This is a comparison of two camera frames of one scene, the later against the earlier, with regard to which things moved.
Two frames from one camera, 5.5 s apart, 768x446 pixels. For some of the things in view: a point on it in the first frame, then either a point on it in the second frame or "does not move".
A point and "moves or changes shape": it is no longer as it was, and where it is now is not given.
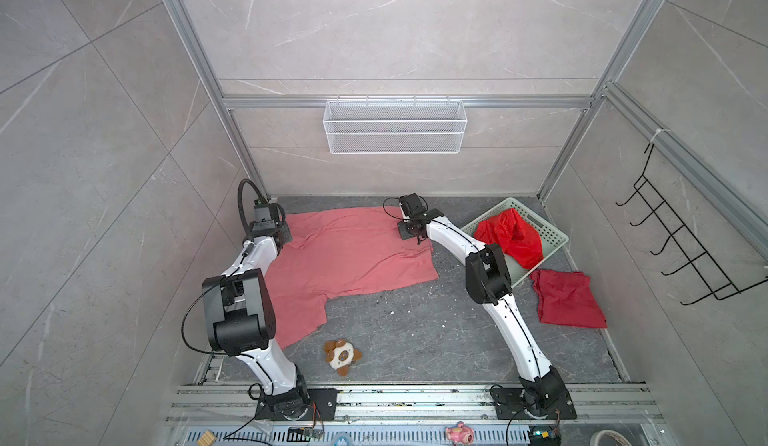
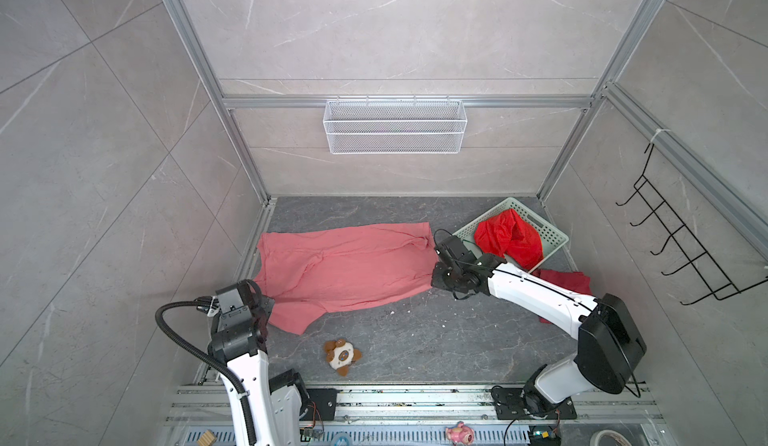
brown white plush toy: (340, 354) does not move
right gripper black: (403, 233) -> (436, 277)
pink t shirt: (339, 251) moves or changes shape
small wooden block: (206, 439) does not move
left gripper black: (282, 231) -> (261, 304)
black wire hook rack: (715, 279) does not move
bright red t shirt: (515, 235) does not move
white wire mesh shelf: (395, 127) does not move
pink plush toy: (460, 433) does not move
